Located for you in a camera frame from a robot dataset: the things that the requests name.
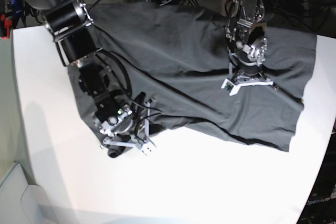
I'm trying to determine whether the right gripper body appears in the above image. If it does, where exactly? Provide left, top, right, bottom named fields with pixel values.
left=99, top=98, right=158, bottom=156

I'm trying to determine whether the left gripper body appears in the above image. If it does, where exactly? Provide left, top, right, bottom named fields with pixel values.
left=220, top=69, right=274, bottom=95

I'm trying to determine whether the dark grey t-shirt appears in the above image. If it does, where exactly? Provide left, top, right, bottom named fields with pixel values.
left=67, top=2, right=318, bottom=158

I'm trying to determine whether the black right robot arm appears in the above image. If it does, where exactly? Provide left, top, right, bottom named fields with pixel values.
left=24, top=0, right=155, bottom=155

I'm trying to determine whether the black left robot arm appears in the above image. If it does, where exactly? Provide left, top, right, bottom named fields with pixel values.
left=221, top=0, right=275, bottom=96

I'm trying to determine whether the red and black clamp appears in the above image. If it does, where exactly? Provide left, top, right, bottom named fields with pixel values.
left=1, top=12, right=13, bottom=39

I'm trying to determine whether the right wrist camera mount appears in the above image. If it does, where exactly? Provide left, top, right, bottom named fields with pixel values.
left=99, top=98, right=158, bottom=156

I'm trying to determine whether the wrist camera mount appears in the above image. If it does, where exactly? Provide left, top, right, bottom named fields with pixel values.
left=99, top=98, right=158, bottom=156
left=221, top=51, right=275, bottom=96

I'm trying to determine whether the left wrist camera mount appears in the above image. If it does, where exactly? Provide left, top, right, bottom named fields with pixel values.
left=221, top=51, right=275, bottom=96

